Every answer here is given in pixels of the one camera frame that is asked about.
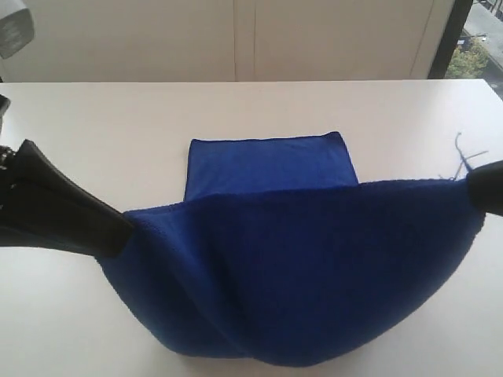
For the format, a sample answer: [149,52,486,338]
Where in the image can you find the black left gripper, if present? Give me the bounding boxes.
[0,95,132,258]

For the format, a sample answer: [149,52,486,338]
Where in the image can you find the black window frame post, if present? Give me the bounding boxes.
[428,0,473,79]

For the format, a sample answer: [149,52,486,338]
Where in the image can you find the blue towel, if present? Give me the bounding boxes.
[98,132,485,367]

